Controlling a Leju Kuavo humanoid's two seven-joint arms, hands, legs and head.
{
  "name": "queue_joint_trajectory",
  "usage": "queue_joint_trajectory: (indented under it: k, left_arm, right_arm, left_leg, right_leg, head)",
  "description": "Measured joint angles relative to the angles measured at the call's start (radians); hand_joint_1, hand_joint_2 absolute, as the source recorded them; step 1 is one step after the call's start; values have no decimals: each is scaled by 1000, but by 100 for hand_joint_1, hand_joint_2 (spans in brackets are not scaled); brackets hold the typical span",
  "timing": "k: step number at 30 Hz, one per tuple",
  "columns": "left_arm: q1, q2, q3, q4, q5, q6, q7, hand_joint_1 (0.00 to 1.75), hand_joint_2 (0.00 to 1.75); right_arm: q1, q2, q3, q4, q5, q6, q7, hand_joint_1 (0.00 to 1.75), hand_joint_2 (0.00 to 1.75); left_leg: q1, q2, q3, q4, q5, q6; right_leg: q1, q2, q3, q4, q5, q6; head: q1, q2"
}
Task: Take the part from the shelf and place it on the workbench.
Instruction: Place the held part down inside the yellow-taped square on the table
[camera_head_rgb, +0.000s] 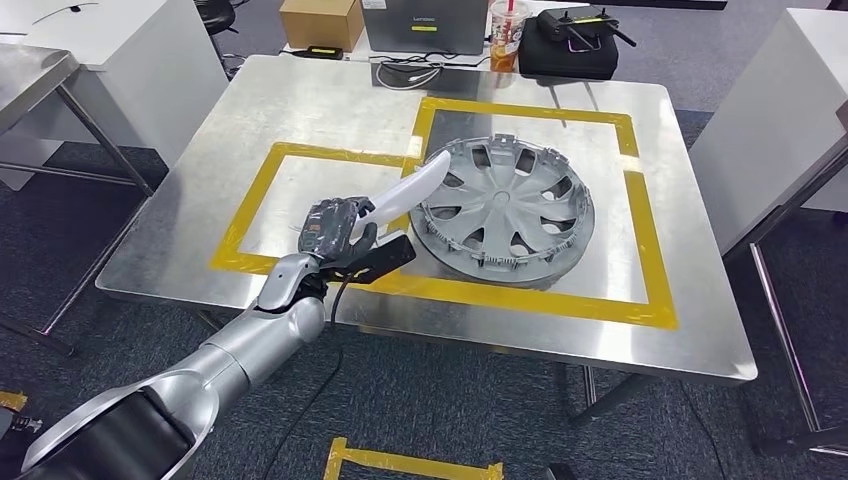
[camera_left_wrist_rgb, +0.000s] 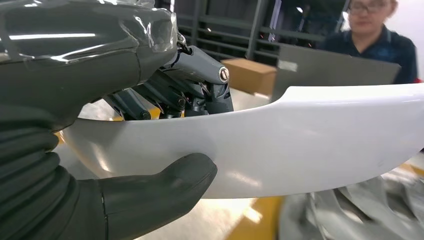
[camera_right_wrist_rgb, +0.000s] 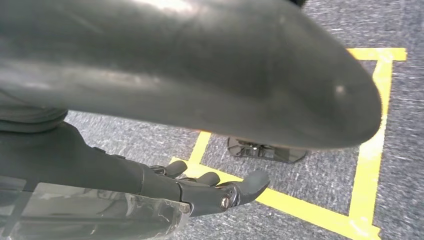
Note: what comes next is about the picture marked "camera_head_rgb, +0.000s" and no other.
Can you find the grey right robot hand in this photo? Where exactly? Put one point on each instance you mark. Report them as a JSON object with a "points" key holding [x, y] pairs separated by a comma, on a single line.
{"points": [[562, 473]]}

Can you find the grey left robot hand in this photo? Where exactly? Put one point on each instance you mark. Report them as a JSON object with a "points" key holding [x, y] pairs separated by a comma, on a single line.
{"points": [[328, 228]]}

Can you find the white curved shell part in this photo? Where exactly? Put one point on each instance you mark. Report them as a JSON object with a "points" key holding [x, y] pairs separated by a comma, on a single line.
{"points": [[407, 192]]}

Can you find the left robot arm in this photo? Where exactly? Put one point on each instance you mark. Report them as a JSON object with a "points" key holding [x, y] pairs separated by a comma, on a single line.
{"points": [[232, 358]]}

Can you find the steel workbench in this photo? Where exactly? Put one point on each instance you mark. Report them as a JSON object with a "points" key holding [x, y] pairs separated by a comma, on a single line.
{"points": [[331, 106]]}

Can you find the yellow floor tape square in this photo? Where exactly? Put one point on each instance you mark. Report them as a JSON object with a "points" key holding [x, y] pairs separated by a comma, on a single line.
{"points": [[411, 464]]}

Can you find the grey wheel hubcap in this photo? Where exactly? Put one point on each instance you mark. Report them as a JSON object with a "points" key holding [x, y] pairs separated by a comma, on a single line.
{"points": [[503, 212]]}

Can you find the small black device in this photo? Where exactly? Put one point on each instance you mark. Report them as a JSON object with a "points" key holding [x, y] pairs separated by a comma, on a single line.
{"points": [[318, 52]]}

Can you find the cardboard box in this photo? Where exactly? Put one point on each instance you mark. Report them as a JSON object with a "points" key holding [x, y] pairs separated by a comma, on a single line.
{"points": [[321, 23]]}

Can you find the dark laptop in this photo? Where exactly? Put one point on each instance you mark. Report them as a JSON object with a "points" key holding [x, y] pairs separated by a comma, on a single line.
{"points": [[424, 26]]}

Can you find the white panel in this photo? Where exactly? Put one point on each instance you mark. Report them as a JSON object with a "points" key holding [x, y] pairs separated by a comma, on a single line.
{"points": [[762, 132], [152, 79]]}

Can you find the orange drink cup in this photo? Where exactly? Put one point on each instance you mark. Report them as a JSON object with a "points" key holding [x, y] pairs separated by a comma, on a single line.
{"points": [[507, 40]]}

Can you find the steel table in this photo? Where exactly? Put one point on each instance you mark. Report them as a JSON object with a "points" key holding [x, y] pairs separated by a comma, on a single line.
{"points": [[33, 73], [782, 318]]}

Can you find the black case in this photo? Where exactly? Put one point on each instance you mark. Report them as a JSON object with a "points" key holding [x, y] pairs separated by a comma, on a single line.
{"points": [[563, 60]]}

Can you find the black remote controller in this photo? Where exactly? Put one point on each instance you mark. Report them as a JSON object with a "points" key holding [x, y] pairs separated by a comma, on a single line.
{"points": [[570, 20]]}

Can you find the yellow floor tape strip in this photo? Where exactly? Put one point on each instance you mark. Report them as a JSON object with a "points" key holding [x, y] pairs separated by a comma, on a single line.
{"points": [[12, 400]]}

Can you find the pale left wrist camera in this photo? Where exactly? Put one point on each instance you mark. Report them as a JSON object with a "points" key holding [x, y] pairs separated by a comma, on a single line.
{"points": [[387, 255]]}

